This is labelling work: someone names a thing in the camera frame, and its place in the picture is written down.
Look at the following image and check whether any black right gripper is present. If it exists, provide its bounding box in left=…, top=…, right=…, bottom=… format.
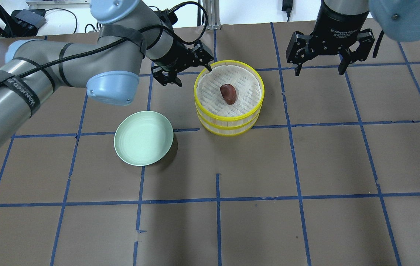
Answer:
left=286, top=10, right=375, bottom=77

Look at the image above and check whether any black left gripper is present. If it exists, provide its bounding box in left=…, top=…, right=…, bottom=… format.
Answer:
left=152, top=41, right=215, bottom=87

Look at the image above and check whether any brown bun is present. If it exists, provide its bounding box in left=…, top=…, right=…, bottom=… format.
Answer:
left=220, top=83, right=237, bottom=105

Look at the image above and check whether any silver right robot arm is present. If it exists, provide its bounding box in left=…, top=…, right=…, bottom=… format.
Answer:
left=286, top=0, right=420, bottom=76

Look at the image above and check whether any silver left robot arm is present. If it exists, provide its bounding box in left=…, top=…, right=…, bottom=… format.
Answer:
left=0, top=0, right=214, bottom=147

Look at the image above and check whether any black adapter on desk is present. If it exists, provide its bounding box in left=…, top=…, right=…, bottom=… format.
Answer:
left=281, top=0, right=294, bottom=20

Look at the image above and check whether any light green plate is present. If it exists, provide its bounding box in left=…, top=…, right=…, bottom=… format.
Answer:
left=113, top=111, right=173, bottom=166

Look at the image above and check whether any brown paper table mat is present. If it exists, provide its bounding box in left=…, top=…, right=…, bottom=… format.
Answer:
left=0, top=21, right=420, bottom=266

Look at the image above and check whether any black camera stand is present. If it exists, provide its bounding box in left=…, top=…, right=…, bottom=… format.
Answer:
left=0, top=4, right=47, bottom=38

